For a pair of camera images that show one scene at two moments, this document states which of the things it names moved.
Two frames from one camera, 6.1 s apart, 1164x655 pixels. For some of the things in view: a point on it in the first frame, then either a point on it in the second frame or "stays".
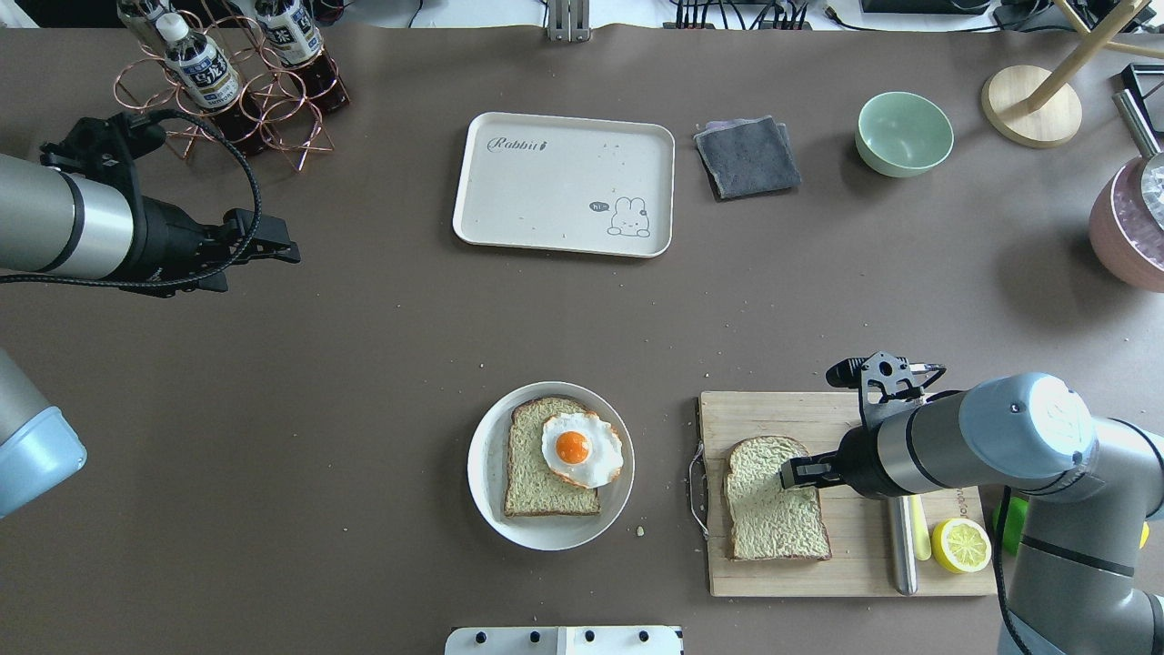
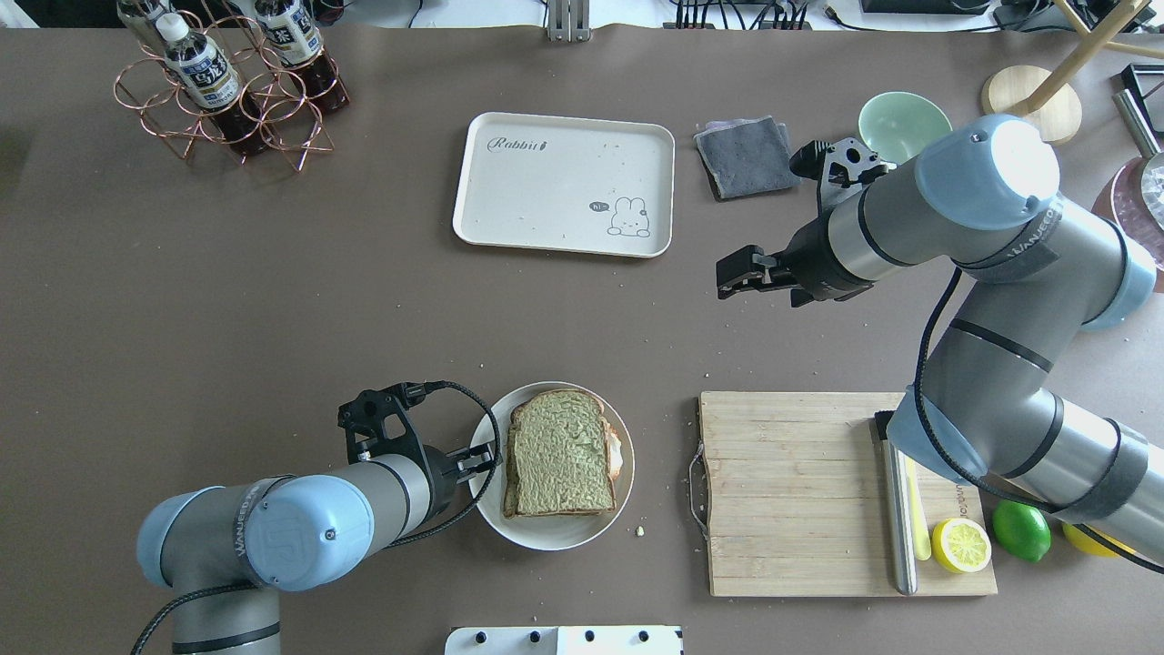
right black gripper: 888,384 to 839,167
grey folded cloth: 747,156 stays
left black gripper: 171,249 to 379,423
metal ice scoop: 1152,171 stays
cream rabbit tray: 570,184 stays
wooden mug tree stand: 1034,107 stays
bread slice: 767,520 to 562,455
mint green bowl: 900,134 stays
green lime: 1015,525 stays
